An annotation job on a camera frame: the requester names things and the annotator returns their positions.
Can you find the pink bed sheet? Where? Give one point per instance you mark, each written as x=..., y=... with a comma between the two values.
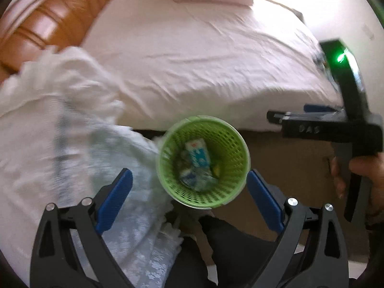
x=204, y=57

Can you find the person's dark trouser leg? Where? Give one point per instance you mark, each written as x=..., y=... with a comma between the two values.
x=237, y=252

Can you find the green plastic waste basket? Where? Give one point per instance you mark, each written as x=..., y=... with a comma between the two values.
x=231, y=144

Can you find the person's right hand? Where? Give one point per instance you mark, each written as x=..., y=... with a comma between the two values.
x=376, y=180

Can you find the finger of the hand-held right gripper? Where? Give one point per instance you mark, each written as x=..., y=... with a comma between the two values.
x=276, y=117
x=321, y=108

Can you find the blue white packet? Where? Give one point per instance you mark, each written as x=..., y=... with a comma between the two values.
x=196, y=180

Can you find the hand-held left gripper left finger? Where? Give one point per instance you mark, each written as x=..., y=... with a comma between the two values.
x=115, y=201

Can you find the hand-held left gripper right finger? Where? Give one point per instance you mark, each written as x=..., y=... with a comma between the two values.
x=265, y=201

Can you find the brown leather headboard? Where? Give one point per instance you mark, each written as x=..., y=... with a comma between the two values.
x=51, y=15

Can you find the small yellow wrapper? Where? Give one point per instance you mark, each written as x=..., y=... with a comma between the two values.
x=217, y=169

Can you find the blue white carton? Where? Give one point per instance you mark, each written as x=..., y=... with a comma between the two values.
x=198, y=153

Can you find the white lace tablecloth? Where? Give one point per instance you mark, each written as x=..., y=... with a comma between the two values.
x=54, y=120

